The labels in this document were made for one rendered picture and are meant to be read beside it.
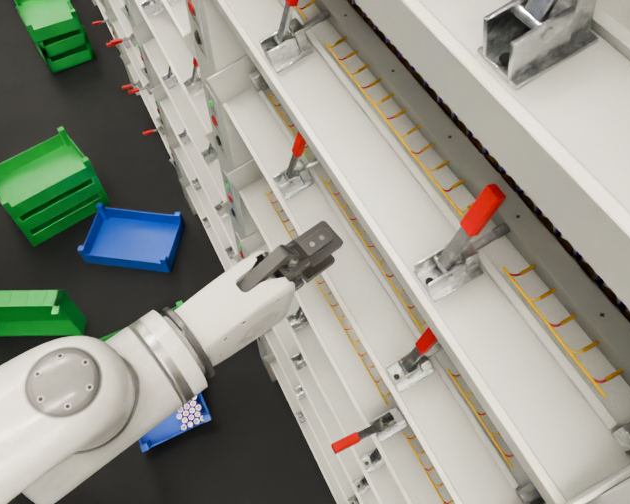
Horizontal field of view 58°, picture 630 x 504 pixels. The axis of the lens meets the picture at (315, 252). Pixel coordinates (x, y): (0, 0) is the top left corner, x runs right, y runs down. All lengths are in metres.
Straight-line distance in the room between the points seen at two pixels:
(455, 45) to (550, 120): 0.06
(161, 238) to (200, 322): 1.59
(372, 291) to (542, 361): 0.26
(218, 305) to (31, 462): 0.18
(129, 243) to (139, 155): 0.42
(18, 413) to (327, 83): 0.35
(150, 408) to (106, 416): 0.08
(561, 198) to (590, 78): 0.05
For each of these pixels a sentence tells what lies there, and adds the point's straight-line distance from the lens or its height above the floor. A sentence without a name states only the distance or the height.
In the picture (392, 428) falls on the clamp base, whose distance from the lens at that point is 0.74.
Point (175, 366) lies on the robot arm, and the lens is 0.48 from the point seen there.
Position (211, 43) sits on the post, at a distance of 0.75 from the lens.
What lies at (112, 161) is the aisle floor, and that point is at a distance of 2.35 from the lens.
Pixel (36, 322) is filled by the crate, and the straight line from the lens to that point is 2.04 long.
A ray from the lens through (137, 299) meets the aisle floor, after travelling 1.96.
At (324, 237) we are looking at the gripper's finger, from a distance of 0.54.
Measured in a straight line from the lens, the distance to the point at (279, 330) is 1.23.
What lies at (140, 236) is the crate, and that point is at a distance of 2.09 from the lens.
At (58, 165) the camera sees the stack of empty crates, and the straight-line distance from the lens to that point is 2.18.
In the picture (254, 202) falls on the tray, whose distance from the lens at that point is 0.93.
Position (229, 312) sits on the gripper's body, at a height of 1.23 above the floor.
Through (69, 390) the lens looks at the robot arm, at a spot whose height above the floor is 1.30.
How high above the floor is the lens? 1.65
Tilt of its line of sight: 57 degrees down
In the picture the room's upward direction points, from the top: straight up
